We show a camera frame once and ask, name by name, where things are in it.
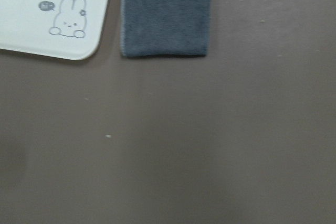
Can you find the cream rabbit tray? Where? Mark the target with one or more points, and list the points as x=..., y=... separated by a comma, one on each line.
x=66, y=29

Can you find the grey folded cloth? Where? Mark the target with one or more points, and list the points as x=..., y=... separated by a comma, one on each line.
x=164, y=27

